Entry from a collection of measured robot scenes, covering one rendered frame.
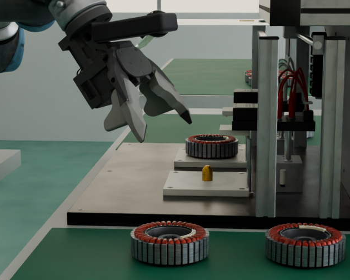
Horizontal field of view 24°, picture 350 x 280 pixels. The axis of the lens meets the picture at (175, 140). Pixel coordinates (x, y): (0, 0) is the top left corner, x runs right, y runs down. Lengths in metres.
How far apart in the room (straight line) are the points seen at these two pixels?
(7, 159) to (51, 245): 0.70
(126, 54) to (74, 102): 5.23
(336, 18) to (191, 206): 0.39
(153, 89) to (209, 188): 0.32
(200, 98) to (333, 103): 1.80
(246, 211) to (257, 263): 0.20
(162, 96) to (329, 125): 0.27
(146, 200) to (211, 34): 4.83
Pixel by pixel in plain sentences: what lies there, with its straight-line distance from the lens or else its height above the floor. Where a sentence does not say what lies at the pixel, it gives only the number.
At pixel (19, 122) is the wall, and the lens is 6.47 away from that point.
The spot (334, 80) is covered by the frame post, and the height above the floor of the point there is 0.99.
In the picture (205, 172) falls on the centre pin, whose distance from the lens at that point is 1.48.
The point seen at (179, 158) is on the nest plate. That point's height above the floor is 0.78.
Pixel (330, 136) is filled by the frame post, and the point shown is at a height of 0.90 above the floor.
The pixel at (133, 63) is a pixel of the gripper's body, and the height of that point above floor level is 1.02.
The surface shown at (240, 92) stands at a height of 0.92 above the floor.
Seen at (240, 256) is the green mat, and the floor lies 0.75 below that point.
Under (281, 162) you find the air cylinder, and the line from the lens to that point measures 1.45.
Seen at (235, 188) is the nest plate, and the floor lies 0.78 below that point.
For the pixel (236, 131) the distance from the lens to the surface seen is 1.44.
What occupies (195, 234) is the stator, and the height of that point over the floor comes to 0.79.
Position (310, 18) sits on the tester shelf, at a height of 1.08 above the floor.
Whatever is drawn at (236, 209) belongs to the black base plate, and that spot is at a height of 0.77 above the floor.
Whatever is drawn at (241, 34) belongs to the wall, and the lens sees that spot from 6.18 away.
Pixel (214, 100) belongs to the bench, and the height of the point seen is 0.73.
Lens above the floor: 1.11
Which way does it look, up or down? 10 degrees down
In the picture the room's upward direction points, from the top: straight up
